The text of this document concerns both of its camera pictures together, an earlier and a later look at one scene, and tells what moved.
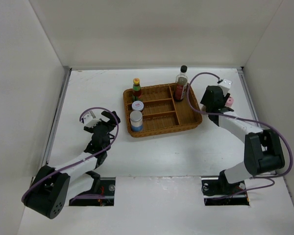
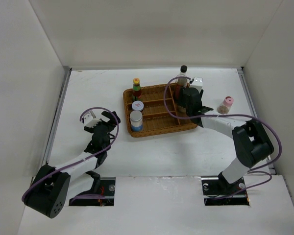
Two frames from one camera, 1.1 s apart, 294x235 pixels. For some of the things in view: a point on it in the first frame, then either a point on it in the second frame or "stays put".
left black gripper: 110,124 stays put
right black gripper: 204,101 to 181,99
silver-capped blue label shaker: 136,120 stays put
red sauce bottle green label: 136,92 stays put
